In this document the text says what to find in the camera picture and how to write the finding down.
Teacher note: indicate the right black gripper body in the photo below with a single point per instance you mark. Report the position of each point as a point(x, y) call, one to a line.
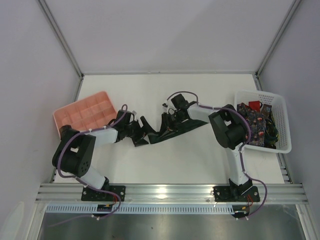
point(168, 122)

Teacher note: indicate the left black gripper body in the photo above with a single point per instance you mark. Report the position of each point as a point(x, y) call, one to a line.
point(136, 131)

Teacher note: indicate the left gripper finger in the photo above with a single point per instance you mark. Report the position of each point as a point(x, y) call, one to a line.
point(140, 142)
point(147, 127)

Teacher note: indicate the dark green tie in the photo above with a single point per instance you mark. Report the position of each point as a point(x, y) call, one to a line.
point(188, 126)

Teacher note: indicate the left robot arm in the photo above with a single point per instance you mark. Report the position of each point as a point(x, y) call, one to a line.
point(73, 156)

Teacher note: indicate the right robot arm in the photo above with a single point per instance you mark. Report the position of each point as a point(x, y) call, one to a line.
point(230, 130)

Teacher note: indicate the pink compartment tray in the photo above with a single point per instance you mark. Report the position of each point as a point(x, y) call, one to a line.
point(91, 112)

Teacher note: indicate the rolled dark brown tie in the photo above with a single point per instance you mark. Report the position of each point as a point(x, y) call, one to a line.
point(64, 129)

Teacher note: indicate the red tie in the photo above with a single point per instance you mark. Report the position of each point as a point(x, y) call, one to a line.
point(255, 105)

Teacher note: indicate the floral navy tie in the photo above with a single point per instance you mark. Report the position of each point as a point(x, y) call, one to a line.
point(256, 122)

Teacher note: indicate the brown patterned tie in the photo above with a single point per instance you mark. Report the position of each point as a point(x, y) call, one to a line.
point(267, 111)

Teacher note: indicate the white plastic basket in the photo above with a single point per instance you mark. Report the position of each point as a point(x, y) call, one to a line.
point(280, 117)

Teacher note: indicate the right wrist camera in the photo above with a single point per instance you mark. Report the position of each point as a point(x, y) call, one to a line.
point(167, 105)

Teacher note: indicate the white slotted cable duct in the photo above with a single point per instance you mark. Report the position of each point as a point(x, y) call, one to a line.
point(202, 209)

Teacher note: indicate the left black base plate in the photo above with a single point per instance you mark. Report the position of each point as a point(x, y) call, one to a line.
point(90, 195)

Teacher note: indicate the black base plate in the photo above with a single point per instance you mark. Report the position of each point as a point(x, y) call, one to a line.
point(90, 195)
point(226, 193)

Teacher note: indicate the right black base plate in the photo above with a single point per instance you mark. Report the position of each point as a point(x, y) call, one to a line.
point(226, 193)

